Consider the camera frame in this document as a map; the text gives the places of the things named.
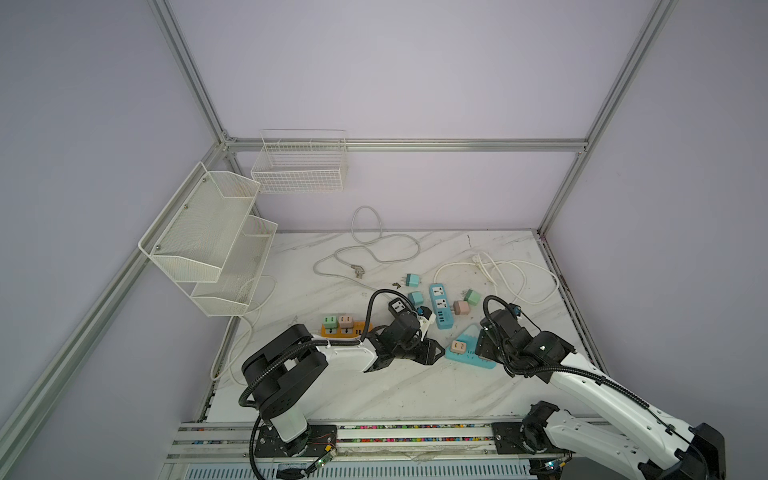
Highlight teal triangular power strip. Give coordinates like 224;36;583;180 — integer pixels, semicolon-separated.
445;324;496;370

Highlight green adapter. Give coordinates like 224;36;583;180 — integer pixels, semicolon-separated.
464;289;482;306
322;315;339;330

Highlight pink adapter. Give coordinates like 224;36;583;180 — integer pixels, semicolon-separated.
338;315;354;329
450;340;467;355
452;300;471;315

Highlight teal adapter front black strip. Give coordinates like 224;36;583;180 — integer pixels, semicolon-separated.
408;291;425;307

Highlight white wire basket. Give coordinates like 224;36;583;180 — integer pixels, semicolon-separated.
251;129;348;194

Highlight white mesh upper shelf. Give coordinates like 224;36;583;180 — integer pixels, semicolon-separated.
138;163;260;283

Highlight black power strip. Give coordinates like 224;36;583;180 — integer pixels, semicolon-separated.
387;298;436;323

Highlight white cable of blue strip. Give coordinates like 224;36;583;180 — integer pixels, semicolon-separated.
431;250;560;306

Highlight white mesh lower shelf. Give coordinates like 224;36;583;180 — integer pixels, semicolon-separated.
191;215;278;317

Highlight pink adapter on orange strip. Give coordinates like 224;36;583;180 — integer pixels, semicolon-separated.
338;315;354;329

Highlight orange power strip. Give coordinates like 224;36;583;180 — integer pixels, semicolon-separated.
320;321;365;339

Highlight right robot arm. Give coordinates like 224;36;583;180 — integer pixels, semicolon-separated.
476;295;727;479

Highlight white cable of orange strip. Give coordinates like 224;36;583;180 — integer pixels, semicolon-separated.
208;274;278;388

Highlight aluminium front rail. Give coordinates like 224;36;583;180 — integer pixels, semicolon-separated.
162;416;566;465

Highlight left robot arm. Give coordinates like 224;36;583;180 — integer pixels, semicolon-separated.
238;289;445;459

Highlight green adapter on orange strip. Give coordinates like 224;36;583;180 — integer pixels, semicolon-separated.
322;315;339;330

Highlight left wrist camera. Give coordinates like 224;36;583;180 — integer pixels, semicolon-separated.
416;305;436;340

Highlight white mesh shelf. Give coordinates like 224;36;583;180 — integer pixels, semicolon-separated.
138;163;260;283
191;215;278;317

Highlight blue power strip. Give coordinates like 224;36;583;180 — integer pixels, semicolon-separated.
429;283;454;330

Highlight teal adapter black strip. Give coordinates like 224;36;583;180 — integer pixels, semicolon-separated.
405;273;421;288
408;291;425;307

